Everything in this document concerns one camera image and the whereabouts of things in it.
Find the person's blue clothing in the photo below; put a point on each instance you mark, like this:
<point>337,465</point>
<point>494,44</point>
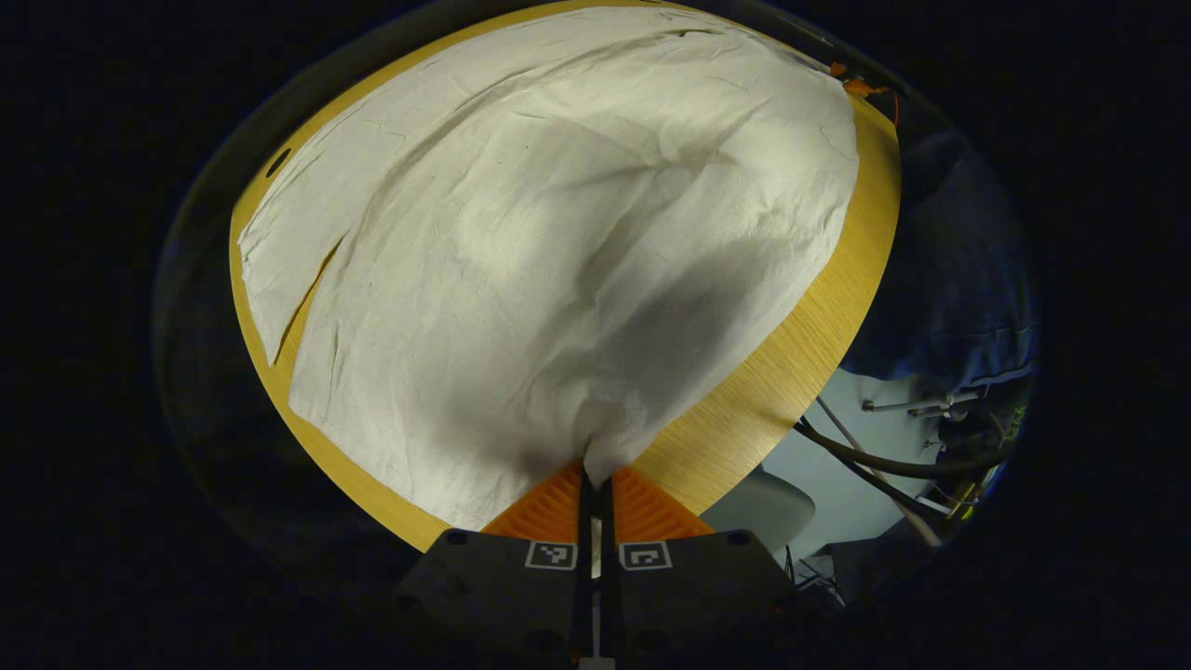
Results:
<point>949,279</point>

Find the grey metal bar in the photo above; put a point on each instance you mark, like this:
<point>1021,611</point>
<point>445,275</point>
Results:
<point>921,405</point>

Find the thin grey rod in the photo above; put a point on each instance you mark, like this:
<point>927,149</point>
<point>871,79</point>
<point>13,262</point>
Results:
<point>879,475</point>

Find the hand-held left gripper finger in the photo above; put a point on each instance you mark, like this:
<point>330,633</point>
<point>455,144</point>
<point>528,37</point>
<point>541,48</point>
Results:
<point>608,596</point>
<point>584,596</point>

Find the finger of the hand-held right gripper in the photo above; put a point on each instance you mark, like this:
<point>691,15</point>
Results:
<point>861,88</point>

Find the white jeans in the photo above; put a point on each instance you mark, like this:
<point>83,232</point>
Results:
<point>558,233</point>

